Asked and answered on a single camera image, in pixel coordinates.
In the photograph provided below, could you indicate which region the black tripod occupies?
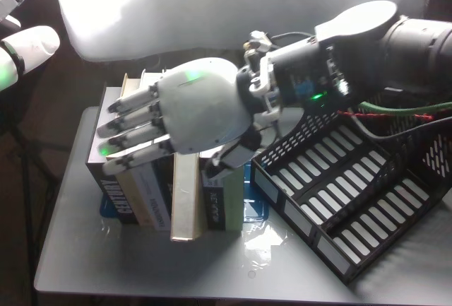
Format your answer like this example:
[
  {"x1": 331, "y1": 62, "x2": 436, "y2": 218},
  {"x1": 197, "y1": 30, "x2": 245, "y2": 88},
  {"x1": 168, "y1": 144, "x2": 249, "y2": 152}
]
[{"x1": 12, "y1": 122, "x2": 59, "y2": 306}]

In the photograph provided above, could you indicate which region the black Century book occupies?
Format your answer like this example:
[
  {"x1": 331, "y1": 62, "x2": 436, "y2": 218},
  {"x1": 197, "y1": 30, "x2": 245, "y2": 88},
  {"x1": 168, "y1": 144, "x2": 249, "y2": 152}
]
[{"x1": 85, "y1": 86, "x2": 138, "y2": 225}]

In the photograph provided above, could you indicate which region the black book white label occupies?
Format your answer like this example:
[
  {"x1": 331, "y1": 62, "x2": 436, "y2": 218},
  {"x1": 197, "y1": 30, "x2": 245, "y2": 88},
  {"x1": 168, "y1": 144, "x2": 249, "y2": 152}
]
[{"x1": 199, "y1": 150, "x2": 227, "y2": 231}]

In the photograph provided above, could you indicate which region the green book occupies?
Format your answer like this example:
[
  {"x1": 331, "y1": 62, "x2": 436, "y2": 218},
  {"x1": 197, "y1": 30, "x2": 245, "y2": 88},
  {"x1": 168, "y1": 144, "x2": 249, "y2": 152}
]
[{"x1": 221, "y1": 164, "x2": 245, "y2": 233}]

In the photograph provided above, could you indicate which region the blue plastic tray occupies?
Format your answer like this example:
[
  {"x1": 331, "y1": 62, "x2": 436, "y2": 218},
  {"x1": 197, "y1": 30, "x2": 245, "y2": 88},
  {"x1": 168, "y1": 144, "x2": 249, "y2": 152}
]
[{"x1": 100, "y1": 192, "x2": 271, "y2": 223}]

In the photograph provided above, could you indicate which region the black mesh file rack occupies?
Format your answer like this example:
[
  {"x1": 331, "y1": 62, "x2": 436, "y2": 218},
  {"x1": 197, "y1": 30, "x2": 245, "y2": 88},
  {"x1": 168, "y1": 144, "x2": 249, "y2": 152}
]
[{"x1": 251, "y1": 106, "x2": 452, "y2": 288}]

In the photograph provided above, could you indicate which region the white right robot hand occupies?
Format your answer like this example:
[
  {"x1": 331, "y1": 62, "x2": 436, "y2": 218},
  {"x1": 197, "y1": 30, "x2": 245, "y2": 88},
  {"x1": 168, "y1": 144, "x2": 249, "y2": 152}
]
[{"x1": 95, "y1": 57, "x2": 264, "y2": 180}]

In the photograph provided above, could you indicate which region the white cloth backdrop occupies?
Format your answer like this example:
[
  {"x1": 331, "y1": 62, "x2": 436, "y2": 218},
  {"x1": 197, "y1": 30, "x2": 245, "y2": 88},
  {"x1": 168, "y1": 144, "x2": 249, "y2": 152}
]
[{"x1": 49, "y1": 0, "x2": 439, "y2": 63}]

